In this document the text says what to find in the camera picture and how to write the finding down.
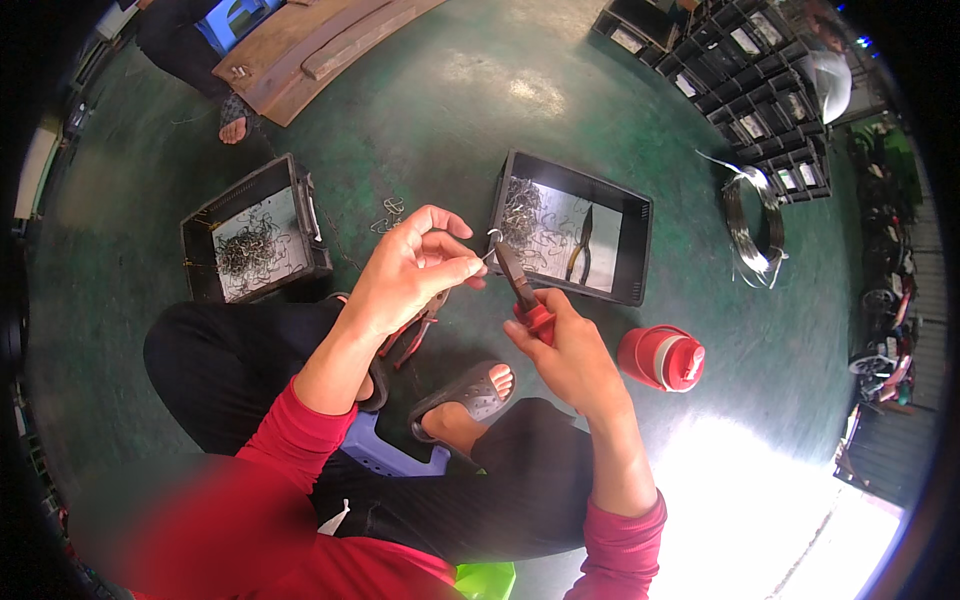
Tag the person's left hand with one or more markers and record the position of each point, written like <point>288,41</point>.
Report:
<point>390,277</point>

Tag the person's right hand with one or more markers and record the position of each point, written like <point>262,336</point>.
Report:
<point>577,360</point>

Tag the person's left fingers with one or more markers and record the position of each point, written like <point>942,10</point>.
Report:
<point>450,266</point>

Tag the person's right fingers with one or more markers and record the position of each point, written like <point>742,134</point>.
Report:
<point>521,343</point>

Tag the red water jug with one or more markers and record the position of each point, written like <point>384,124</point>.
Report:
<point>645,356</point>

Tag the white paper crate liner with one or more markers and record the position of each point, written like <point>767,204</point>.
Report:
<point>607,240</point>
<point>289,217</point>

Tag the black plastic crate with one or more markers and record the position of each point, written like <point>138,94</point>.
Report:
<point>247,176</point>
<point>637,247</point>

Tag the purple plastic stool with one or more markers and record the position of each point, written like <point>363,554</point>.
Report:
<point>375,450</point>

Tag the wooden plank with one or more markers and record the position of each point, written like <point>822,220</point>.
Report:
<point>360,45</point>

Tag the green plastic bag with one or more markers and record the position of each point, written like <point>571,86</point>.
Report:
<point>487,581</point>

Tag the person's legs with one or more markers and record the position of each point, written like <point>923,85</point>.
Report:
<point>225,360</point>

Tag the brown plywood board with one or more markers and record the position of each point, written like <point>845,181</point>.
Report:
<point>255,64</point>

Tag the blue plastic stool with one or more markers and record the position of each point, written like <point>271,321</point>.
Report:
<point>225,30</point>

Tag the stack of black crates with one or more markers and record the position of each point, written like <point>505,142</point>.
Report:
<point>750,82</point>

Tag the person's body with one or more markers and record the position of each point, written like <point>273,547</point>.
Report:
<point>225,540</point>

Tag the row of parked motorbikes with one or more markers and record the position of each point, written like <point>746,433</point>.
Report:
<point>885,300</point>

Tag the dark metal gate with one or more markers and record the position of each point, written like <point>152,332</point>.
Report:
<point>885,450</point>

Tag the white sack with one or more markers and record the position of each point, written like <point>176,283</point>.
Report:
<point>829,82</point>

